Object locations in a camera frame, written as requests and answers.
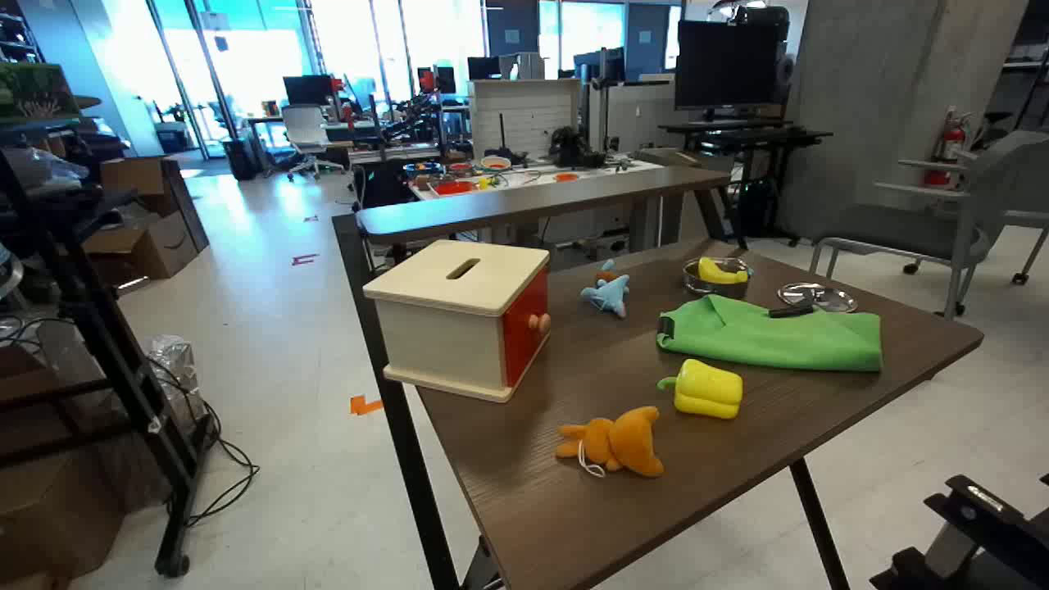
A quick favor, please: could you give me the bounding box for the small metal bowl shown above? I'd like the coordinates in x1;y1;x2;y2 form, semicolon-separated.
683;256;753;300

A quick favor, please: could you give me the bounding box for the large black monitor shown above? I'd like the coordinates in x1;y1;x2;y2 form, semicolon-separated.
673;13;794;110

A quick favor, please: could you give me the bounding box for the white office chair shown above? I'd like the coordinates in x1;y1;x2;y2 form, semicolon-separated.
278;105;348;183

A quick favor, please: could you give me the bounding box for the black desk under monitor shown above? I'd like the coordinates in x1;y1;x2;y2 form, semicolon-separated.
658;113;836;239

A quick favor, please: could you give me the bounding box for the black table frame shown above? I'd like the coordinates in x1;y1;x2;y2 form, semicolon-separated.
331;208;854;590

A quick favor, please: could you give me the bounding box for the grey rolling chair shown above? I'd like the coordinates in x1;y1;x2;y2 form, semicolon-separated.
809;128;1049;322

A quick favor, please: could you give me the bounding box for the black metal shelf rack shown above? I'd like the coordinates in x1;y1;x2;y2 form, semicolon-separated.
0;142;222;579

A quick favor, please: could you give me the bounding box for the yellow toy pepper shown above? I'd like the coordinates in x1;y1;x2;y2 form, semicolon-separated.
654;357;748;423

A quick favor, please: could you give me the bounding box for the long dark-topped table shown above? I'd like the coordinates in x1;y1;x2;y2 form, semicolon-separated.
355;160;748;252

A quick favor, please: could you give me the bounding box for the tall cardboard box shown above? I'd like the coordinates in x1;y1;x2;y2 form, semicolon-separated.
97;156;213;256

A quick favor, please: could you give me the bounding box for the black equipment stand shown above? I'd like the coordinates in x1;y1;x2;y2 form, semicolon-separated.
870;470;1049;590

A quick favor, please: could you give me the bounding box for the silver metal lid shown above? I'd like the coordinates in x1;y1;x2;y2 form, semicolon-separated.
777;278;862;319

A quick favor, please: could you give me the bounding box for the black floor cable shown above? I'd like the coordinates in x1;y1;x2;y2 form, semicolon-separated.
181;425;263;532

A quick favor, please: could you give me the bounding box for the red fire extinguisher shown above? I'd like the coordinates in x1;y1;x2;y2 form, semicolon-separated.
924;105;973;190

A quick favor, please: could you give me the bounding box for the blue plush toy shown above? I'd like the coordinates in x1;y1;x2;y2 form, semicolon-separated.
577;258;636;322

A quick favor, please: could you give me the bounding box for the orange plush toy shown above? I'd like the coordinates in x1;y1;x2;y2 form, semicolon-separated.
553;403;670;481

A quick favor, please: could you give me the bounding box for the wooden box with red drawer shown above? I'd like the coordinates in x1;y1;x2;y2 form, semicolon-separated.
360;237;553;407

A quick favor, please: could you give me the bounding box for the low cardboard box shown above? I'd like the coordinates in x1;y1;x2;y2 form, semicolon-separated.
82;208;202;281

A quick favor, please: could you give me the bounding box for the green cloth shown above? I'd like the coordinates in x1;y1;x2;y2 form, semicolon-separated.
653;291;886;375

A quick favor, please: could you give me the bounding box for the small black monitor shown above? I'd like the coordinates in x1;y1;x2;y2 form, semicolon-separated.
281;72;337;108

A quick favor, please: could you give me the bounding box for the yellow banana toy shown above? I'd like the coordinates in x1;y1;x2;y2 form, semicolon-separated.
695;256;753;291

